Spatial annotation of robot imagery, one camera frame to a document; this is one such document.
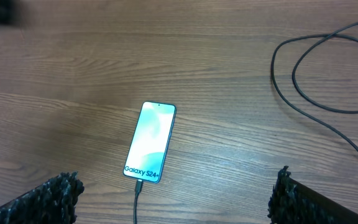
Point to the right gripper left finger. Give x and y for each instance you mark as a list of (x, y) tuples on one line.
[(52, 202)]

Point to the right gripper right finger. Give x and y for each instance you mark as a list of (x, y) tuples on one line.
[(294, 203)]

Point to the Samsung Galaxy smartphone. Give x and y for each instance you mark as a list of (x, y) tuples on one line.
[(147, 152)]

